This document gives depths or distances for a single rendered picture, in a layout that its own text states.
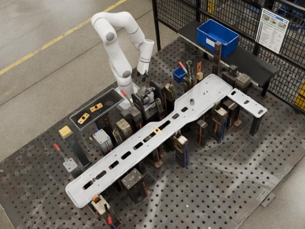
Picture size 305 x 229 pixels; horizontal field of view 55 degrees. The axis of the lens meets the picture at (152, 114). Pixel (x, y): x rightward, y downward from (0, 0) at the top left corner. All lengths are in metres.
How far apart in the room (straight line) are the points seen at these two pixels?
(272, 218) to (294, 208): 0.23
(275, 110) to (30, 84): 2.99
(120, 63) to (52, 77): 2.08
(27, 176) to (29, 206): 0.25
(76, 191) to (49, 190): 0.46
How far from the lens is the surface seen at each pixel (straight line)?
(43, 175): 2.46
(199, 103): 2.16
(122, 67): 2.16
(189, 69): 2.16
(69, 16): 5.05
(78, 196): 1.94
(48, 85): 4.04
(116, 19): 1.99
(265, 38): 2.35
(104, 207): 1.80
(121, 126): 2.00
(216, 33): 2.63
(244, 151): 2.33
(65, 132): 1.99
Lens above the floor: 2.71
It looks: 54 degrees down
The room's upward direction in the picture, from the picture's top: 10 degrees counter-clockwise
